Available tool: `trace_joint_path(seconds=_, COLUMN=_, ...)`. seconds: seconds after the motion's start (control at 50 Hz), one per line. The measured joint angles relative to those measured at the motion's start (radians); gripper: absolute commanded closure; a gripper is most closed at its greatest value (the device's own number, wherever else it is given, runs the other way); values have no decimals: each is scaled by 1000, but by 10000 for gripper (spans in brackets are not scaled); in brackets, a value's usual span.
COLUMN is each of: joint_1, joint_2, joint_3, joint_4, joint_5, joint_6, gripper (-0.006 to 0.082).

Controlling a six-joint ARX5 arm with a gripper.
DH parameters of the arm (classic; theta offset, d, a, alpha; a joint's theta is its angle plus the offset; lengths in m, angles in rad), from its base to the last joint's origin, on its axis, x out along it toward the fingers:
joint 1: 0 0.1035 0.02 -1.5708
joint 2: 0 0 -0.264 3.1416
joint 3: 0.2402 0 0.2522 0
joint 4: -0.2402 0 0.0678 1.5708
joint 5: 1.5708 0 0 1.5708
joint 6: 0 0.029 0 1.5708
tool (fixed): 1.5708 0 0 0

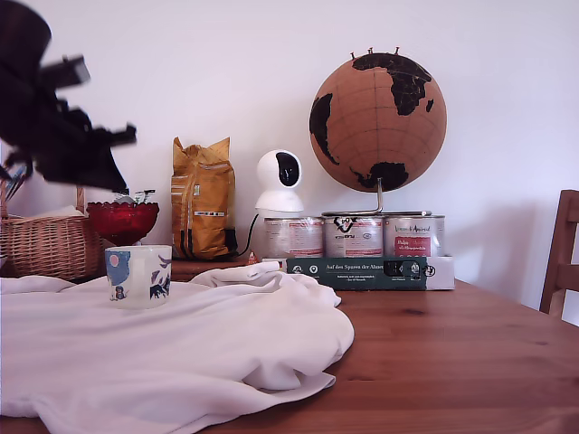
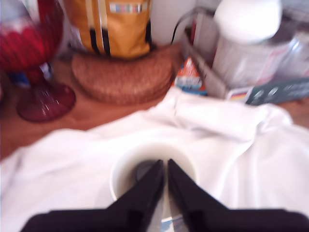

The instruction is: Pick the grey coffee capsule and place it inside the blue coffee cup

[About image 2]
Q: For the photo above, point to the yellow coffee bag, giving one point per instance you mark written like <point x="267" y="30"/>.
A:
<point x="120" y="31"/>

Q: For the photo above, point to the white mug with blue print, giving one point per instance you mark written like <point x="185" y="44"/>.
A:
<point x="125" y="174"/>

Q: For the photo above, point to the white cloth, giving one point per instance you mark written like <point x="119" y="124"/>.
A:
<point x="72" y="169"/>

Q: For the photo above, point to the small orange packet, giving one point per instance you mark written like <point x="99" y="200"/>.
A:
<point x="190" y="77"/>

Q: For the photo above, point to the round woven mat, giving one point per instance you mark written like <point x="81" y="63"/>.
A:
<point x="120" y="77"/>

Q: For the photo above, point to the green and white carton tray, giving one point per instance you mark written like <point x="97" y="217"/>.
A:
<point x="277" y="93"/>

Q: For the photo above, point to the tin can with red label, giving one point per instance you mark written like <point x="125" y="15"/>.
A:
<point x="241" y="65"/>

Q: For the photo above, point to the red glass footed bowl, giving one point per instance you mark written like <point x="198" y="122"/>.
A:
<point x="24" y="48"/>

